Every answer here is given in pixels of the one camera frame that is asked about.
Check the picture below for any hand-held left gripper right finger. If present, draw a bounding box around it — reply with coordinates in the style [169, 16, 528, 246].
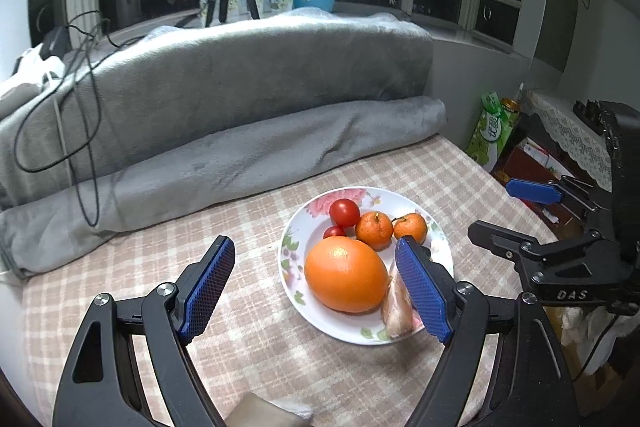
[395, 235, 583, 427]

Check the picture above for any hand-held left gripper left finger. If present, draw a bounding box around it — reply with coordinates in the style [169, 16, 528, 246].
[51, 235, 236, 427]

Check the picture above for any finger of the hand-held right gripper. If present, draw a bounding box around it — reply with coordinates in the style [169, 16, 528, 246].
[467, 220, 601, 283]
[505, 177, 601, 212]

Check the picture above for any peeled citrus segment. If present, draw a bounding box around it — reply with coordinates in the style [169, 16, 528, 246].
[381, 267, 426, 340]

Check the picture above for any small orange mandarin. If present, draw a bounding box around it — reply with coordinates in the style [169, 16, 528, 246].
[392, 213, 428, 244]
[355, 211, 394, 251]

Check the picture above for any large orange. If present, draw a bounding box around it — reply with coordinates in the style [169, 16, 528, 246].
[304, 237, 389, 314]

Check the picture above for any white floral plate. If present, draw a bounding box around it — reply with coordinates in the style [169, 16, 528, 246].
[278, 187, 455, 346]

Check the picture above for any person's left hand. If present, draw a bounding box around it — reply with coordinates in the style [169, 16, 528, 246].
[222, 392, 316, 427]

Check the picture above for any red white packet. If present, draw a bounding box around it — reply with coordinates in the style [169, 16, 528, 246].
[510, 137, 571, 188]

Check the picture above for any white lace cloth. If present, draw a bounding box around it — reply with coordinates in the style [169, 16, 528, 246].
[527, 92, 616, 192]

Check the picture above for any pink plaid tablecloth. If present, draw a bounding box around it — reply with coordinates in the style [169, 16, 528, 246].
[20, 134, 558, 427]

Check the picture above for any grey fleece blanket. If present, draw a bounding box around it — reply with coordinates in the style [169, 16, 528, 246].
[0, 9, 447, 280]

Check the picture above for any white power adapter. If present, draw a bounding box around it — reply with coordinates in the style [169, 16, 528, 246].
[10, 49, 66, 85]

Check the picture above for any short white cable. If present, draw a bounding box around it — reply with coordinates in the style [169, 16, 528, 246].
[50, 77, 68, 158]

